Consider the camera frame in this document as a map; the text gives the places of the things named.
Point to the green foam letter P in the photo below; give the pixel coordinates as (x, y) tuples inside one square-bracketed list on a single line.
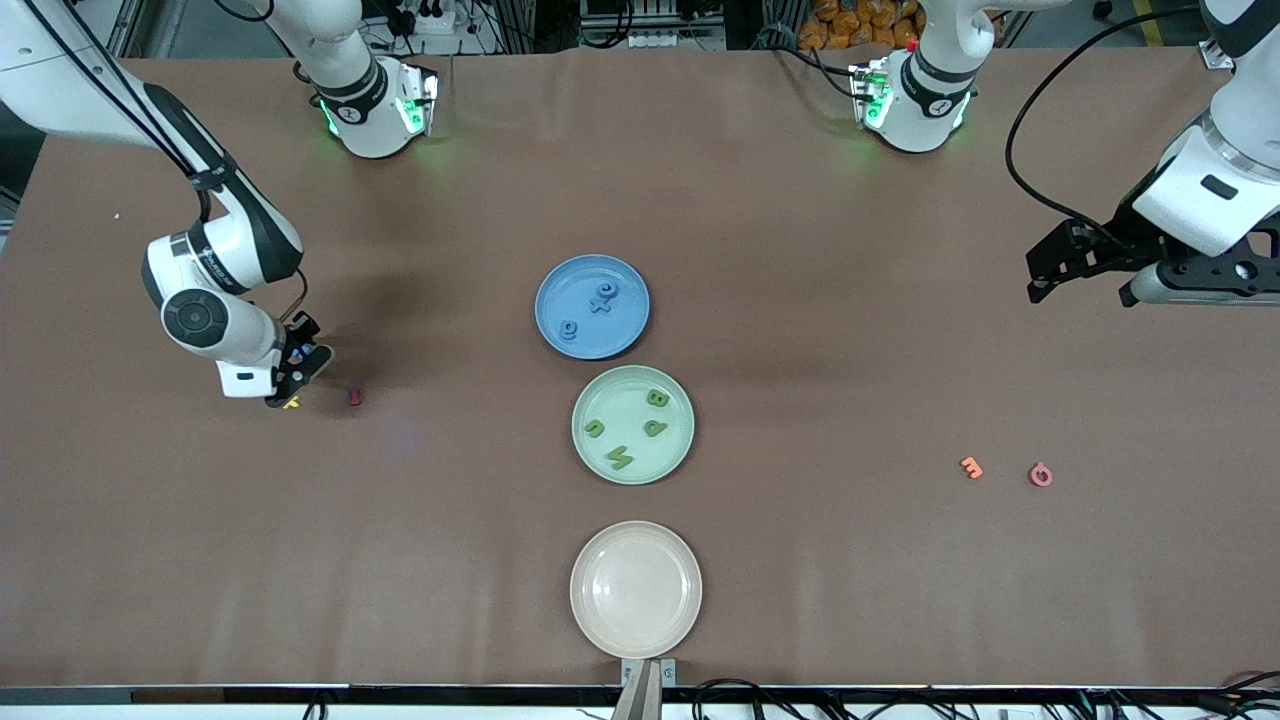
[(662, 426)]

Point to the orange foam letter m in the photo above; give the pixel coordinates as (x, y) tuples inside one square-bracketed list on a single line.
[(971, 467)]

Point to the brown table cover sheet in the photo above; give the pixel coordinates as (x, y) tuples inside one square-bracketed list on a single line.
[(900, 600)]

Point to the green foam letter N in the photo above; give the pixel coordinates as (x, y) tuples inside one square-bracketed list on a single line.
[(620, 457)]

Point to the pink beige plate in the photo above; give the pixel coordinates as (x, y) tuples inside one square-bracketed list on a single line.
[(635, 590)]

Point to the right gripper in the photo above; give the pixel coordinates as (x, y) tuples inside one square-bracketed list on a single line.
[(299, 331)]

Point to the blue foam letter a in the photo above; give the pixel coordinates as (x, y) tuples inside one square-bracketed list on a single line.
[(574, 322)]

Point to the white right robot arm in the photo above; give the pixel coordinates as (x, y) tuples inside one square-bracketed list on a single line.
[(60, 70)]

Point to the green plate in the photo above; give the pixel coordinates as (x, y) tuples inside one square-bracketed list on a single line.
[(630, 415)]

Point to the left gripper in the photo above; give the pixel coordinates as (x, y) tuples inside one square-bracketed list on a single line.
[(1118, 243)]

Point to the metal bracket with beige post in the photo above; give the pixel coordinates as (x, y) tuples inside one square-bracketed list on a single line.
[(645, 695)]

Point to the pink foam letter G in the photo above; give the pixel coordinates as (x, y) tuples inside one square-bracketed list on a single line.
[(1032, 476)]

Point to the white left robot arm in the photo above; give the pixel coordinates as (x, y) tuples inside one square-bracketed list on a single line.
[(930, 110)]

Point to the white power strip with plugs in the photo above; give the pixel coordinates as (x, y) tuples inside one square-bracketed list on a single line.
[(430, 20)]

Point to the blue plate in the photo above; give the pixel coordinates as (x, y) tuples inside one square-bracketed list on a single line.
[(620, 330)]

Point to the orange net bag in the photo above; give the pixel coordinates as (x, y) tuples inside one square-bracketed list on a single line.
[(850, 20)]

